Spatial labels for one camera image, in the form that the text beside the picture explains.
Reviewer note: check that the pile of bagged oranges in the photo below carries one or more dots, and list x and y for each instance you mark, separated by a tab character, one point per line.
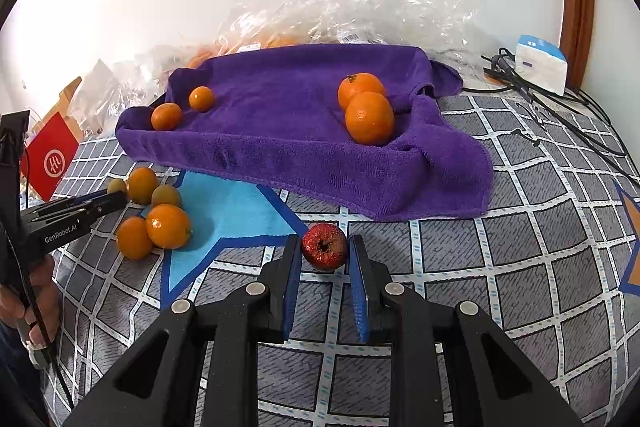
200	57

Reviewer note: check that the large crinkled clear plastic bag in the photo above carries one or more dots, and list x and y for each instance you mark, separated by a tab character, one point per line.
360	2

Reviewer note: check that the grey plastic bag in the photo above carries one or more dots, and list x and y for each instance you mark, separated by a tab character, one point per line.
97	92

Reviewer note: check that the red hawthorn berry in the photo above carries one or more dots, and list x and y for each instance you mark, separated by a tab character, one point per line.
324	246

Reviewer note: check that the small clear plastic bag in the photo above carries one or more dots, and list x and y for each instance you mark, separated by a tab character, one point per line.
145	72

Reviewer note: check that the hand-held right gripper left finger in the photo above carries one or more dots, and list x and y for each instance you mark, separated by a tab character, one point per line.
292	292

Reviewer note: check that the blue and white tissue box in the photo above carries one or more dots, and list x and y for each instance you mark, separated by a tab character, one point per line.
542	67

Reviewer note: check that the grey checkered bedsheet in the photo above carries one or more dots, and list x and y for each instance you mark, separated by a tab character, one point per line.
475	257

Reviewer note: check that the person's left hand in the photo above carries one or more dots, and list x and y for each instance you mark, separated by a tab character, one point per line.
47	294

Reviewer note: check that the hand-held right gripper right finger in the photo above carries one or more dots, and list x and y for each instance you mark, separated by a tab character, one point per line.
359	297

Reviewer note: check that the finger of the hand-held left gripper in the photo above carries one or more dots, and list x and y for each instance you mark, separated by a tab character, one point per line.
87	197
112	203

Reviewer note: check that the red paper bag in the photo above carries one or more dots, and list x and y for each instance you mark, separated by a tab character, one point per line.
52	157

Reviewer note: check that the orange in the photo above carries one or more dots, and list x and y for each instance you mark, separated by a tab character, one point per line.
142	185
134	237
370	118
170	226
361	84
166	116
201	99

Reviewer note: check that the green jujube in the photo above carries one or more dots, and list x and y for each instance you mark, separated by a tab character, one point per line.
166	196
116	185

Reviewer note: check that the purple towel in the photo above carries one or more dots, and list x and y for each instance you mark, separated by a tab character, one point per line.
290	117

